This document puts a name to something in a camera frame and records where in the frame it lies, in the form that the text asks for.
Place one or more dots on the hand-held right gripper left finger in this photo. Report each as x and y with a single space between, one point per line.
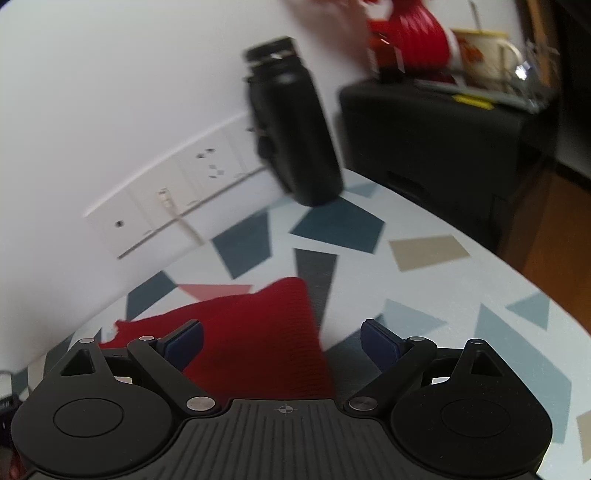
184 344

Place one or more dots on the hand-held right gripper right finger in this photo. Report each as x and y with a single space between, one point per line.
381 344

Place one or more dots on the red knit sweater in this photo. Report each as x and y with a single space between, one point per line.
258 332

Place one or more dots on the geometric patterned tablecloth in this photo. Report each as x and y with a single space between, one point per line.
415 286

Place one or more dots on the black water bottle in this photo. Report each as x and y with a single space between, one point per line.
295 129

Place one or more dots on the cream mug with yellow rim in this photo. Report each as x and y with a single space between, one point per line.
480 60

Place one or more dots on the red white ornament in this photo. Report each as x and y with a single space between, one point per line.
415 41

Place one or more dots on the clear glass item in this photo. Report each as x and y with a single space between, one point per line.
531 74

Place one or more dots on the white wall socket panel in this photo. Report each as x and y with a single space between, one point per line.
138 217

